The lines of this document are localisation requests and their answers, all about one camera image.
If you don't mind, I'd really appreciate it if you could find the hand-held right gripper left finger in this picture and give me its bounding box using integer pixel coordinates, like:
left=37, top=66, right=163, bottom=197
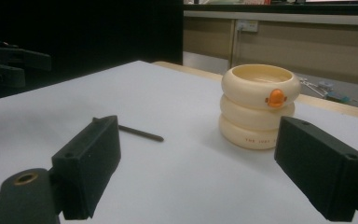
left=51, top=115, right=122, bottom=221

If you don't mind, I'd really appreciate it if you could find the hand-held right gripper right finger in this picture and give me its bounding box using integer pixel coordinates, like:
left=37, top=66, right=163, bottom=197
left=273, top=116, right=358, bottom=222

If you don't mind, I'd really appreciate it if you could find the dark thin pen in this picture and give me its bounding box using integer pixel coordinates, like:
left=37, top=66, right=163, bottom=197
left=117, top=124, right=165, bottom=143

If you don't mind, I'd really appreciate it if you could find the cream ringed pen holder cup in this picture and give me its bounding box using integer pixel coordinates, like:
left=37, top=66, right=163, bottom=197
left=218, top=63, right=302, bottom=151

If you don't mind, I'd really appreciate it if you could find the black curtain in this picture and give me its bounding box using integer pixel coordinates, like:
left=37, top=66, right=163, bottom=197
left=0, top=0, right=185, bottom=104

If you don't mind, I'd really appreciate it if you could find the white cord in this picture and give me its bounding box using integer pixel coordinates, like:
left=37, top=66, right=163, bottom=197
left=298, top=77, right=328, bottom=98

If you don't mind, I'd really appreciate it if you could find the white wall socket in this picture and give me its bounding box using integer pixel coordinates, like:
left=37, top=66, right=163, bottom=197
left=235, top=19, right=259, bottom=34

